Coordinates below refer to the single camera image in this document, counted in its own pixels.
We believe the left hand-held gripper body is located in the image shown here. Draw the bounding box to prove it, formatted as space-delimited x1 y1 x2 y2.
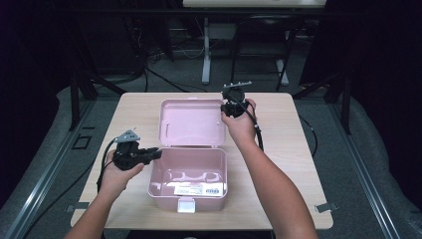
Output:
111 128 147 172

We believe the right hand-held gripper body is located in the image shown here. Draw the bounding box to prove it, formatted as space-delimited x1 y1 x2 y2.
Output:
220 81 254 120

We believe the pink plastic storage box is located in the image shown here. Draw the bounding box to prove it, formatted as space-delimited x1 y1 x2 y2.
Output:
147 97 230 214

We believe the person's right hand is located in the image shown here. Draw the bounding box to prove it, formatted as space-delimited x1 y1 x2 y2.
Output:
220 98 259 147

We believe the person's left hand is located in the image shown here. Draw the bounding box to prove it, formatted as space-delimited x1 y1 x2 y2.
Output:
97 149 146 201

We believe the white desk with legs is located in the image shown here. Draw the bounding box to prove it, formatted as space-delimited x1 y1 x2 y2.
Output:
181 0 328 87

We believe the black chair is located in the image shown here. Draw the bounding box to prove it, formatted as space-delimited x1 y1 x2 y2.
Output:
229 13 299 93

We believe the metal table clamp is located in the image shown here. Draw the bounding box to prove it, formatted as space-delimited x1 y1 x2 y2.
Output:
65 203 92 214
314 201 340 214

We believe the black metal stand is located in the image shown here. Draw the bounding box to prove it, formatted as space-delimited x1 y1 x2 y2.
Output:
292 70 353 135
67 64 127 132

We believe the left hand-held gripper black cable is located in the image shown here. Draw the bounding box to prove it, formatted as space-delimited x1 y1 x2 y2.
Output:
22 138 117 239

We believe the hand-held gripper black cable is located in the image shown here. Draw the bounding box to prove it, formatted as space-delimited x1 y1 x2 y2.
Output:
22 138 117 239
228 93 265 152

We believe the right hand-held gripper black cable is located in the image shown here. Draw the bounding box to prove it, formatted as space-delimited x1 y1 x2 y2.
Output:
228 93 265 152

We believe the black cable on floor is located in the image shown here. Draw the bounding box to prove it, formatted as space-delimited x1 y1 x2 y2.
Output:
142 64 209 94

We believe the black cable beside table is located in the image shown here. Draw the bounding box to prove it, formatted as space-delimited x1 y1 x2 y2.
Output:
298 114 319 159

